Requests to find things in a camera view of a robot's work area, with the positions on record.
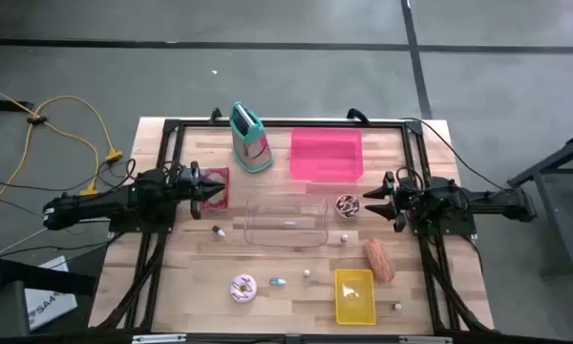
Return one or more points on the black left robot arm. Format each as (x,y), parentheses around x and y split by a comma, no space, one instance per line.
(100,205)

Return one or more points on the clear plastic bin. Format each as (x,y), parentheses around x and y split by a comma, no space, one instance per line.
(286,224)

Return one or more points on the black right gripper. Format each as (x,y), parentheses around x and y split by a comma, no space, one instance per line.
(401,200)

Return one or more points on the black floor bar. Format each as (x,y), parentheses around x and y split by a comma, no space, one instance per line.
(5,105)

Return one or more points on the chocolate frosted toy donut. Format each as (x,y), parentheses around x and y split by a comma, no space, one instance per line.
(341,205)

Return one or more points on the white printed box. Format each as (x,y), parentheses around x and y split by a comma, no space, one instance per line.
(52,306)

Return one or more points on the pink plastic bin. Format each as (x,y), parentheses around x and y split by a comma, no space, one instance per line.
(324,155)

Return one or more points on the blue dropper bottle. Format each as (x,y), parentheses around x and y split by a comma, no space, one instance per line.
(277,282)

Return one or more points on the dark grey furniture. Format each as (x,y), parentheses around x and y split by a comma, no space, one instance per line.
(0,310)

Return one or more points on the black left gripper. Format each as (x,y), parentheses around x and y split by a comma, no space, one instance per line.
(186,184)

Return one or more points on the pink frosted toy donut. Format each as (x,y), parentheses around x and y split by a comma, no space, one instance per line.
(236,286)

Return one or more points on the teal and metal box grater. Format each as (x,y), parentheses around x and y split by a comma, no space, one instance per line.
(253,148)

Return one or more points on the light brown dropper bottle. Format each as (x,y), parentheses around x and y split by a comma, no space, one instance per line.
(344,237)

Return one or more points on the black metal stand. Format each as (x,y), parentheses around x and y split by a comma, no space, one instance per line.
(544,165)

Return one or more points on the silver metal bracket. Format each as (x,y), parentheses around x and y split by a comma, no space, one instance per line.
(425,339)
(157,338)

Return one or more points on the seeded toy bread loaf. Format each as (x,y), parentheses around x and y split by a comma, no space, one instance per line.
(379,260)

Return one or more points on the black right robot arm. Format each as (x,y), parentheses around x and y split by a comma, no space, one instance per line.
(482,200)

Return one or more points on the yellow plastic basket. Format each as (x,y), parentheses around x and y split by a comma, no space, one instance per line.
(355,310)

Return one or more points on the black dropper bottle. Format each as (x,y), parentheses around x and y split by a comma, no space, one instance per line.
(218,231)

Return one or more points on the red snack packet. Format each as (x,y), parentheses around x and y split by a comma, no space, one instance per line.
(219,203)

